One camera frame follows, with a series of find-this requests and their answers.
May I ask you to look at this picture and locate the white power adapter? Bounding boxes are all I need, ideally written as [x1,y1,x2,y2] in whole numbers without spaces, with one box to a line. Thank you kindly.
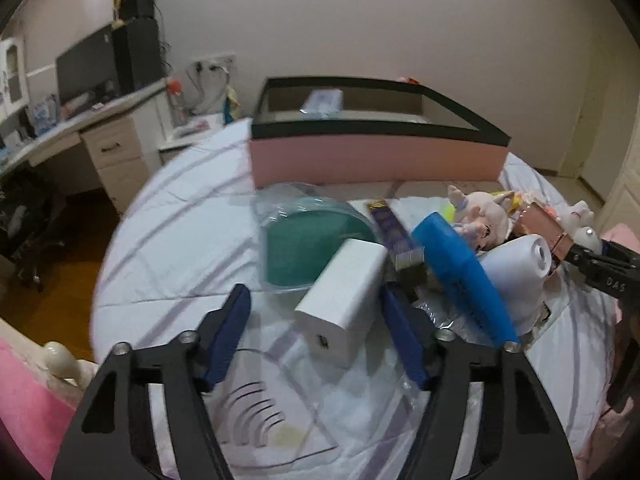
[294,238,388,367]

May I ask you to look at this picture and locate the teal mouse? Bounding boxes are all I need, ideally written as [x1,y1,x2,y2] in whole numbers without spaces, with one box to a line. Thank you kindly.
[253,182,378,292]

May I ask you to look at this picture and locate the silver ball white plush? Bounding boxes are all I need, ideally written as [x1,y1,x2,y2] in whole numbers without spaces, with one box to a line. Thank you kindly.
[556,200,602,255]

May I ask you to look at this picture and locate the pink quilt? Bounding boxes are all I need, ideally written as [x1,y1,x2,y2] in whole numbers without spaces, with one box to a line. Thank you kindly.
[1,340,75,479]

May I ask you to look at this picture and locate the pig plush doll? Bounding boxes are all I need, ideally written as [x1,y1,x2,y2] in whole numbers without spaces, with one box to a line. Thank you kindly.
[448,185,514,252]

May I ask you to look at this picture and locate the blue plastic case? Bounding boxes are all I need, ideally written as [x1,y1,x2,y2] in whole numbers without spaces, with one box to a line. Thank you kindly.
[411,212,521,348]

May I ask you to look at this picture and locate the clear plastic bag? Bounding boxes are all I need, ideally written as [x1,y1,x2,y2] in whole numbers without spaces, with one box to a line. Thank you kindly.
[205,342,425,479]

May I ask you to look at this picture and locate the yellow tube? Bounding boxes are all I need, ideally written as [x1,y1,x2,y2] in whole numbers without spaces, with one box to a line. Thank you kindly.
[439,193,522,222]

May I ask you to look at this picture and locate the striped white bedsheet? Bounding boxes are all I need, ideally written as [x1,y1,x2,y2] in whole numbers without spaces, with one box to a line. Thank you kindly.
[91,120,616,476]

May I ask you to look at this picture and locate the small dark blue box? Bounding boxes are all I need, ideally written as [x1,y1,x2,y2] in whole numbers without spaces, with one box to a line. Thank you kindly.
[367,200,424,271]

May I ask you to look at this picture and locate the white desk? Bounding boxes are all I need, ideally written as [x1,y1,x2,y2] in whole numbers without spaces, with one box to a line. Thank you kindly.
[1,79,172,214]

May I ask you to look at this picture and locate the white side cabinet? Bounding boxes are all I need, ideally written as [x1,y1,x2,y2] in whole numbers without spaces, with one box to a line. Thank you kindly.
[157,113,224,165]

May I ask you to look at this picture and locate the pink black storage box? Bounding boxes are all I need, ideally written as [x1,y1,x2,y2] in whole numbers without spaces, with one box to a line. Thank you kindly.
[248,76,511,188]

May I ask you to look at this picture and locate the black computer monitor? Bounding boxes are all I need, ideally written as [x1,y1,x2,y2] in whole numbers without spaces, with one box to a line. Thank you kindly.
[55,25,119,104]

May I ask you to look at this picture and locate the black speaker box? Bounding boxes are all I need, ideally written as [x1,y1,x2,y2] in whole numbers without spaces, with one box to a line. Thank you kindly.
[118,0,155,22]

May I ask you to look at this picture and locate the white wall cabinet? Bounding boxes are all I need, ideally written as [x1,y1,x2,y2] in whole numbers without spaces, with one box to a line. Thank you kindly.
[0,37,29,122]

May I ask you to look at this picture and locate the wall power strip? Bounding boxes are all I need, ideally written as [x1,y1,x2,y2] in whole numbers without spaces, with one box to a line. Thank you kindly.
[193,51,236,72]

